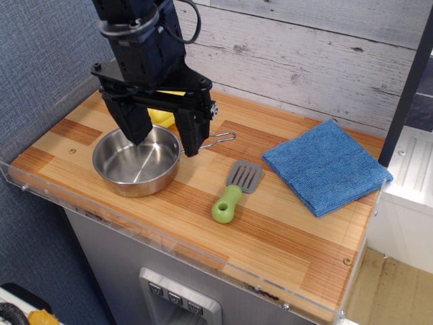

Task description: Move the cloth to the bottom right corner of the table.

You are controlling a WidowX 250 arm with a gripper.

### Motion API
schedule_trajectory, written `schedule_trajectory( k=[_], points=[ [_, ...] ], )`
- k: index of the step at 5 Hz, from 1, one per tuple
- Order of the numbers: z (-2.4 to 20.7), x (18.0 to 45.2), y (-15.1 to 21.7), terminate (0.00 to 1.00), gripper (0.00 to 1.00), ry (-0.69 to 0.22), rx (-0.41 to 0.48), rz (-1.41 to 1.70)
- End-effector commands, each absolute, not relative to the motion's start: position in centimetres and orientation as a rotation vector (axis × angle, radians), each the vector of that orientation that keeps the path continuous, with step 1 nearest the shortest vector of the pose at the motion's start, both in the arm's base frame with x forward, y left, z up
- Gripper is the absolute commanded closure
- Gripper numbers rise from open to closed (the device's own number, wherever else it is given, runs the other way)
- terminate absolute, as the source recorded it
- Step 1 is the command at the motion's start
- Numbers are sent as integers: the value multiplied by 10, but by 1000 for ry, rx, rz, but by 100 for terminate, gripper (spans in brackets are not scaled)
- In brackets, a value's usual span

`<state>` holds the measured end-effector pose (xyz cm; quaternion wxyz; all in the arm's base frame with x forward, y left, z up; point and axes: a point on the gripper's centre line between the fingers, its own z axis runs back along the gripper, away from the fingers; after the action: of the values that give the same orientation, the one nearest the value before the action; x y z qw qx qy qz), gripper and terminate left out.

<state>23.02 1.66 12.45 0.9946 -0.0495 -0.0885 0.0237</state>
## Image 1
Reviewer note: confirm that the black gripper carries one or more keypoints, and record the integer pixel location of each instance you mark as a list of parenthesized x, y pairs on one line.
[(150, 59)]

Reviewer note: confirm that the blue microfiber cloth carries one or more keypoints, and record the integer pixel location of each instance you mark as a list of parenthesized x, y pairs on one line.
[(326, 168)]

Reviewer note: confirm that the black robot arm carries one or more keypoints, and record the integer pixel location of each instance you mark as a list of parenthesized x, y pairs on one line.
[(147, 13)]

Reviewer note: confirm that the yellow toy bell pepper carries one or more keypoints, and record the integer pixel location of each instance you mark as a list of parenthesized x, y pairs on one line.
[(161, 116)]

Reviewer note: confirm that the stainless steel pan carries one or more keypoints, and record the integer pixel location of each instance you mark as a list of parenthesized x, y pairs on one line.
[(138, 170)]

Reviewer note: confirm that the clear acrylic table guard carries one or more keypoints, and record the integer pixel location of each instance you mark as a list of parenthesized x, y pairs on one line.
[(275, 247)]

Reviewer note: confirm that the grey cabinet with button panel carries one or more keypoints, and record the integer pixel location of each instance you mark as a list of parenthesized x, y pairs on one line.
[(144, 284)]

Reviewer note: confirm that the yellow black object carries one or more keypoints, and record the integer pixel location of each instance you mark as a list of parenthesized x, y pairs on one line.
[(20, 306)]

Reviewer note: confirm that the white side unit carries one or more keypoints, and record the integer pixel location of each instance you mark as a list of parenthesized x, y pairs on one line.
[(401, 227)]

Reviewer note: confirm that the green handled grey spatula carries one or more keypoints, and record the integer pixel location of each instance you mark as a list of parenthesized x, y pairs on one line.
[(242, 179)]

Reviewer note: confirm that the black vertical post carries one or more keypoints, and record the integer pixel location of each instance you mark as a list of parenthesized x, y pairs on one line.
[(413, 79)]

